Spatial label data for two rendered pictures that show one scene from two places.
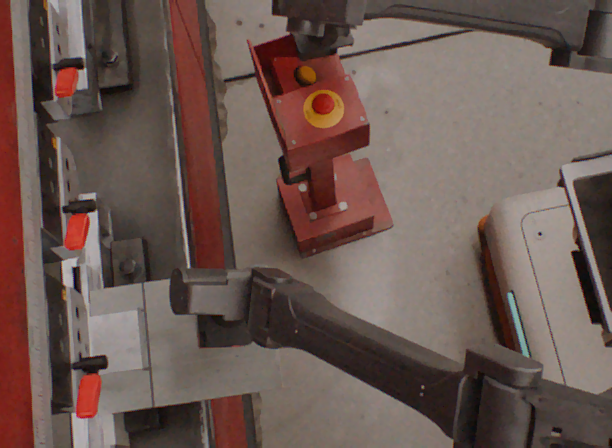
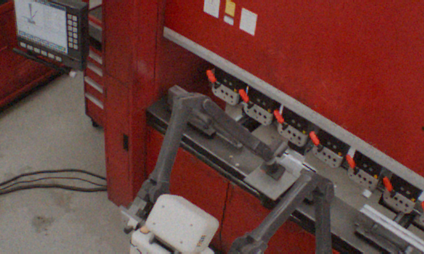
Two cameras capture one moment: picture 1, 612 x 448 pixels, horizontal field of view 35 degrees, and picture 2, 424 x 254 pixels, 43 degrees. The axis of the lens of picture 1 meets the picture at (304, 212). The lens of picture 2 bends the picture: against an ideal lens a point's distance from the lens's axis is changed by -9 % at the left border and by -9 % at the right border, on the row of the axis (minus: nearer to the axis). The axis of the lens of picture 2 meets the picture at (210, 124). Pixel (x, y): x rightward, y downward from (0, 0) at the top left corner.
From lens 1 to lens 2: 1.96 m
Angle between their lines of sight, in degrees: 59
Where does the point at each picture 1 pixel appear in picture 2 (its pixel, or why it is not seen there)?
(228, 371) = (258, 174)
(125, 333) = (289, 166)
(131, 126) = (344, 225)
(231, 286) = (273, 147)
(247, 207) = not seen: outside the picture
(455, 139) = not seen: outside the picture
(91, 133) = (350, 217)
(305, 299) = (255, 141)
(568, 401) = (195, 97)
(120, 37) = (370, 238)
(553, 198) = not seen: outside the picture
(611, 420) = (185, 98)
